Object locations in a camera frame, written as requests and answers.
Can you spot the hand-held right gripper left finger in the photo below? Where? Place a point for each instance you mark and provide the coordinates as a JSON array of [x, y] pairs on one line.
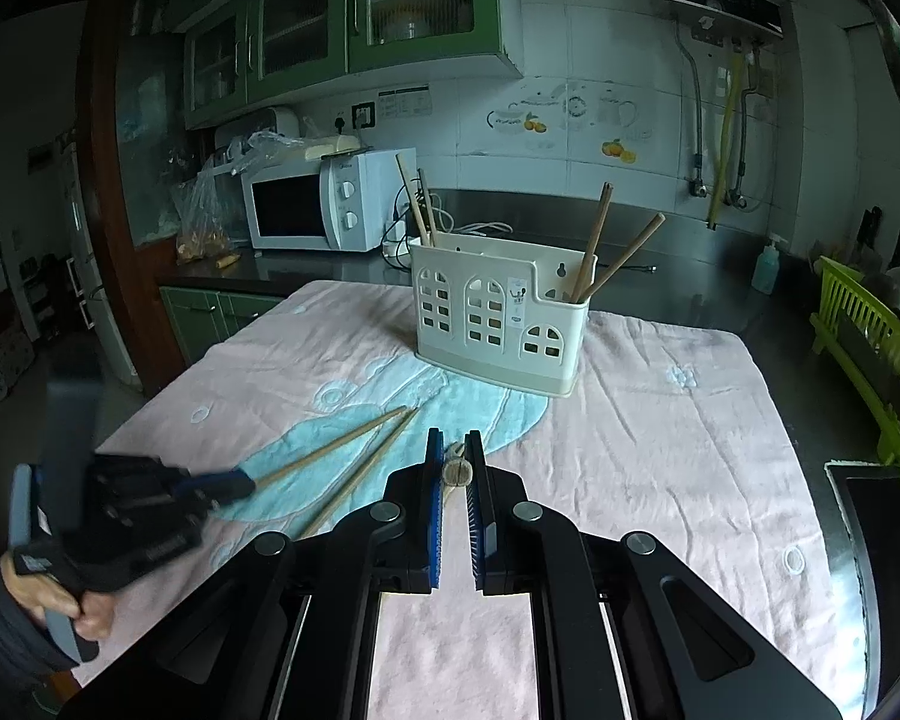
[[436, 510]]

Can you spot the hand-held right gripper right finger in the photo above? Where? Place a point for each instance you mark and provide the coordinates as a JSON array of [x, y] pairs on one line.
[[474, 525]]

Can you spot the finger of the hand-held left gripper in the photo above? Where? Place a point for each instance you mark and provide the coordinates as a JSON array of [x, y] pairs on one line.
[[214, 501], [225, 480]]

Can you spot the wooden chopstick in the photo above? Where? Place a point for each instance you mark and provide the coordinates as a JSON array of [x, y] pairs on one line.
[[594, 240], [413, 202], [360, 472], [622, 255], [427, 210], [330, 448], [451, 471]]

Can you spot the white plastic utensil holder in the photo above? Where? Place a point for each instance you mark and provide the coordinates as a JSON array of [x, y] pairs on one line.
[[495, 360]]

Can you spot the person's left forearm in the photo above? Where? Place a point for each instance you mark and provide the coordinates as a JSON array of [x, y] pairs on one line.
[[0, 637]]

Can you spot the person's left hand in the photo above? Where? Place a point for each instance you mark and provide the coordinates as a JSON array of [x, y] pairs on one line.
[[45, 592]]

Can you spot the green base cabinet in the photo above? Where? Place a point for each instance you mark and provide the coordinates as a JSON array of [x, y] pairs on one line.
[[210, 315]]

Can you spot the pink and blue towel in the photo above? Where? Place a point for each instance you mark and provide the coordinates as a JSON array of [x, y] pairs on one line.
[[645, 427]]

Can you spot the grey refrigerator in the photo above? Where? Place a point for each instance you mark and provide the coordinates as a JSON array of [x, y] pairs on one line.
[[82, 262]]

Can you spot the plastic bag with food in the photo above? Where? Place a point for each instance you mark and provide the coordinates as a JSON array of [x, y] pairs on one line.
[[199, 217]]

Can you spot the white microwave oven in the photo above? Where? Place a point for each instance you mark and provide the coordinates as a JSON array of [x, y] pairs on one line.
[[360, 195]]

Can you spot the clear plastic bag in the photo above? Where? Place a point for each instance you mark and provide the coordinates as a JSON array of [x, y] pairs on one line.
[[266, 146]]

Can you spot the beige cutting board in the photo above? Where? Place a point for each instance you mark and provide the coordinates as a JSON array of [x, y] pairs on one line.
[[337, 144]]

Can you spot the white kitchen appliance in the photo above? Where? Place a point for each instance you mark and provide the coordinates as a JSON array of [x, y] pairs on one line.
[[270, 124]]

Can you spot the blue soap bottle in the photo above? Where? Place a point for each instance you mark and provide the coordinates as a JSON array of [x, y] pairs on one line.
[[766, 266]]

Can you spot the steel sink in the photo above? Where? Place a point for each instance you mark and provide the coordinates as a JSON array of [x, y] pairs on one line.
[[885, 540]]

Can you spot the green dish rack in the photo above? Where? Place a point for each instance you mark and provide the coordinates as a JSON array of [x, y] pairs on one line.
[[844, 300]]

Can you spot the dark wooden board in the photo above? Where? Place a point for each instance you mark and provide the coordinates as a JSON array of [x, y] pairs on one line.
[[877, 360]]

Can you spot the steel range hood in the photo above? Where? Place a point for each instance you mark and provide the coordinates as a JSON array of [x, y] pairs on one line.
[[889, 37]]

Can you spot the brown wooden door frame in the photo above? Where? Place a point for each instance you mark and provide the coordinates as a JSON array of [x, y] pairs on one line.
[[112, 165]]

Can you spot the black wall socket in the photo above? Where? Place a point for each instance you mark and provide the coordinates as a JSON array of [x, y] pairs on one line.
[[364, 115]]

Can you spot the printed wall notice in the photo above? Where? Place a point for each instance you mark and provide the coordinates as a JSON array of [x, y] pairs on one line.
[[403, 101]]

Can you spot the green wall cabinets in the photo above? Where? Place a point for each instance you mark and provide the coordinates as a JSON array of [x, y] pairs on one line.
[[300, 22]]

